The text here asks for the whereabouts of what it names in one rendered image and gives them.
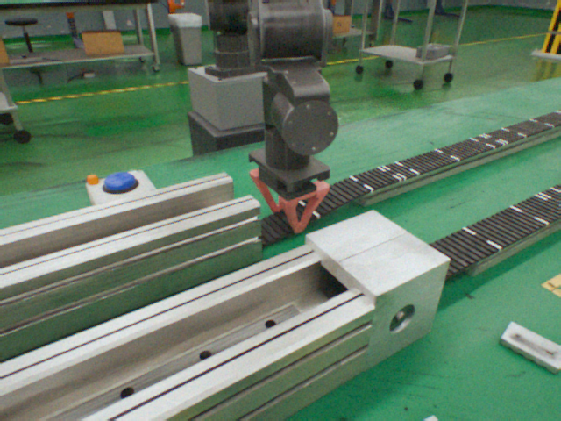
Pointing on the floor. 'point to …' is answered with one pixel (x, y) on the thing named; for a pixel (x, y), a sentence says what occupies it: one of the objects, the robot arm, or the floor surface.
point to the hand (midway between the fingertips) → (288, 217)
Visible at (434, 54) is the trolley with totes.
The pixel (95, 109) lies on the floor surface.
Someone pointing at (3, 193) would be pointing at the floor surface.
